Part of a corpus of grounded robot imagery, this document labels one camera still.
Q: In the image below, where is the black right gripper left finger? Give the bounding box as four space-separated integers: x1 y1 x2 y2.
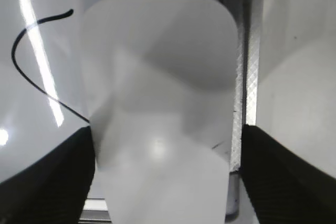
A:
1 126 95 223

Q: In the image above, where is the white board with aluminium frame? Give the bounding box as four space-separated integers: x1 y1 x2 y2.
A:
1 0 250 223

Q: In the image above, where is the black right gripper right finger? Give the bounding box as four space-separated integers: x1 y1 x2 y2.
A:
240 124 335 223

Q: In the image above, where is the white board eraser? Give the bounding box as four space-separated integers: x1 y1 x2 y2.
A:
79 0 237 223

